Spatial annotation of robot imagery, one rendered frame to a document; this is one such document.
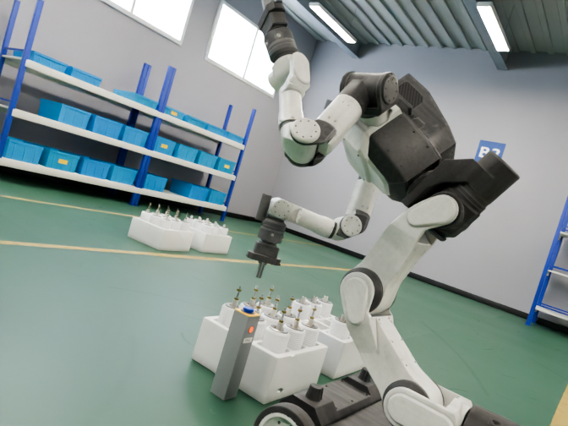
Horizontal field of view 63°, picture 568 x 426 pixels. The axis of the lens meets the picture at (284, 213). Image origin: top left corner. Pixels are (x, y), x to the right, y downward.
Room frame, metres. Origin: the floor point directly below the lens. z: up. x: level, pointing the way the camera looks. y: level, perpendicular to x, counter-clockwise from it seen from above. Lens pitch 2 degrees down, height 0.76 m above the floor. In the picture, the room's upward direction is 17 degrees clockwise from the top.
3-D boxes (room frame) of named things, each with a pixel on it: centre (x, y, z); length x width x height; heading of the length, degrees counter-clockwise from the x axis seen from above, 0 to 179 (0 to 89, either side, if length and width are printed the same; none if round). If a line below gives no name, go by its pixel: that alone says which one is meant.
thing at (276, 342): (1.77, -0.11, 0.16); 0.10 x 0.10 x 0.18
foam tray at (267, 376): (1.94, -0.08, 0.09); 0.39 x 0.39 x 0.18; 56
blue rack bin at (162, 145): (6.71, 2.07, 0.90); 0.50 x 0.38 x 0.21; 54
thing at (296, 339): (1.87, -0.18, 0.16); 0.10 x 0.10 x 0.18
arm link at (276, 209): (1.65, 0.03, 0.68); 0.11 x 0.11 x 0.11; 11
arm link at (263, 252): (1.65, 0.02, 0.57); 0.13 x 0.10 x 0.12; 99
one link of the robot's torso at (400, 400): (1.33, -0.56, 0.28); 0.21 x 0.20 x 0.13; 55
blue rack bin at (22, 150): (5.25, 3.11, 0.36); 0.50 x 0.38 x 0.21; 55
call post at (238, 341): (1.66, 0.02, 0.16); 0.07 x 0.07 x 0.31; 56
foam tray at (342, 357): (2.39, -0.39, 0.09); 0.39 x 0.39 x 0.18; 56
